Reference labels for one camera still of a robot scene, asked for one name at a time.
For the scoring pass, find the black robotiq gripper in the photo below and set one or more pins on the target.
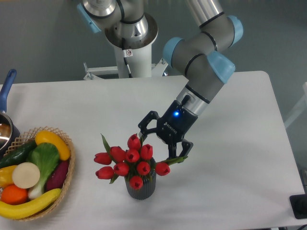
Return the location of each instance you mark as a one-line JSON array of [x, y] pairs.
[[171, 129]]

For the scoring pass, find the red tulip bouquet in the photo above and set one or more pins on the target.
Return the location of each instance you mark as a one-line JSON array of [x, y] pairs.
[[136, 159]]

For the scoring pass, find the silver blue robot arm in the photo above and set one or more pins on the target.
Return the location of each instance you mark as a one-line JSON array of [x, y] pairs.
[[131, 32]]

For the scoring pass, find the dark grey ribbed vase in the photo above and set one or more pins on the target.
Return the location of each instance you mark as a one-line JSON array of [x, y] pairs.
[[147, 186]]

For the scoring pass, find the purple sweet potato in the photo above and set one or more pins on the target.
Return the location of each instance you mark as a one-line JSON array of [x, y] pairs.
[[56, 180]]

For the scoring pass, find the green bok choy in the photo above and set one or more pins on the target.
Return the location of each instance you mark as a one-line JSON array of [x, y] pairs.
[[46, 157]]

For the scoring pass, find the woven wicker basket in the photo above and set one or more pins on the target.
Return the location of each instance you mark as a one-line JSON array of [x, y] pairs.
[[30, 135]]

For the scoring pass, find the black device at table edge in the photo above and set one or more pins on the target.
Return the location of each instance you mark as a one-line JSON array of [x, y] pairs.
[[299, 205]]

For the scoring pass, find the green cucumber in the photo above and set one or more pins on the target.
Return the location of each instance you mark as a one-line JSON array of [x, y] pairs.
[[18, 155]]

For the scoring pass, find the yellow bell pepper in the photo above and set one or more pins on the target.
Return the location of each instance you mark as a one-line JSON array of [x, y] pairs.
[[6, 176]]

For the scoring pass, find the orange fruit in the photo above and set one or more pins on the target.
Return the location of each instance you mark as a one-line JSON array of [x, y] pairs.
[[14, 195]]

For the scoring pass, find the yellow banana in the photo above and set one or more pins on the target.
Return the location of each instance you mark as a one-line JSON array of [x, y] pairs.
[[29, 208]]

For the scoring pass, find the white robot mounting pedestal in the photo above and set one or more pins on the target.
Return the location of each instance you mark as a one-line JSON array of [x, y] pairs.
[[130, 63]]

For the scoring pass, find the blue handled saucepan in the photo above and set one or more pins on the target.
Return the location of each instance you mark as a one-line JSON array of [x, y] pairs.
[[8, 131]]

